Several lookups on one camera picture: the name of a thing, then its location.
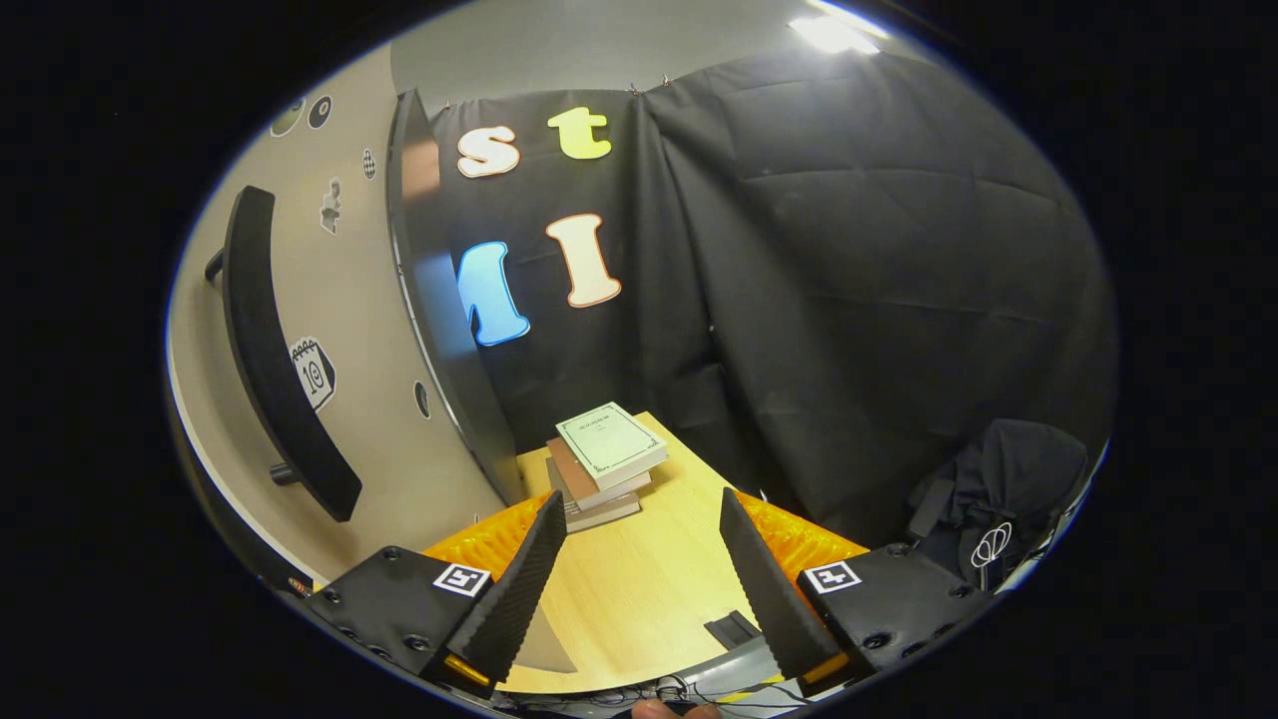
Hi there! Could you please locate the black cabinet door handle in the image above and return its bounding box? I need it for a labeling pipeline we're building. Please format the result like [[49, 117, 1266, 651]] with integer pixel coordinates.
[[205, 186, 363, 523]]

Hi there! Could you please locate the black bag with white logo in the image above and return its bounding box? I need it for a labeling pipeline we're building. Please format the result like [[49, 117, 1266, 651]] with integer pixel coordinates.
[[907, 419, 1089, 590]]

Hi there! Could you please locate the brown book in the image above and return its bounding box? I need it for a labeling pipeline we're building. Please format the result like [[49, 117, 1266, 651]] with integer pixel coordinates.
[[546, 437, 652, 512]]

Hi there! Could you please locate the pale green book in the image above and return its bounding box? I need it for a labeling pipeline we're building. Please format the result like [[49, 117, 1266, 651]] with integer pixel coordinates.
[[555, 401, 670, 492]]

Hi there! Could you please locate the beige book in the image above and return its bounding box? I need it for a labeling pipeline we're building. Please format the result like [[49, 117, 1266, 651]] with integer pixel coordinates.
[[546, 459, 642, 533]]

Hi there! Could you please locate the dark grey cabinet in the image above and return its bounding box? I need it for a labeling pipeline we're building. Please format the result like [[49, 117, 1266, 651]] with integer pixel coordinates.
[[387, 88, 525, 505]]

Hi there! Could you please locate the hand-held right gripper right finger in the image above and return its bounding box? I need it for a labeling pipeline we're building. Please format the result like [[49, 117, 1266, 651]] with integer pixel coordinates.
[[719, 488, 999, 700]]

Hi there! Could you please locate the grey cabinet door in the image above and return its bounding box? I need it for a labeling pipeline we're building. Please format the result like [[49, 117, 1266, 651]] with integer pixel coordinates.
[[165, 45, 578, 675]]

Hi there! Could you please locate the small flat black object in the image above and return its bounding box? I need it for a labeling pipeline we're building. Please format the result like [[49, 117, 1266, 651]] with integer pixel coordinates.
[[704, 610, 762, 648]]

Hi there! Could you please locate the black backdrop cloth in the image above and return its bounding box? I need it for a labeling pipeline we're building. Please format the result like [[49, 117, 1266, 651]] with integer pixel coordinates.
[[424, 48, 1119, 550]]

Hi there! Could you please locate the small ceiling light panel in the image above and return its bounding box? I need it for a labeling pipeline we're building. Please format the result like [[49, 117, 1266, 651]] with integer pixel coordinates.
[[789, 10, 885, 56]]

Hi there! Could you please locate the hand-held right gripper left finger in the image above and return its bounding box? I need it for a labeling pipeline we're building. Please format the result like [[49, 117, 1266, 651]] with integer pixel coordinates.
[[285, 489, 568, 700]]

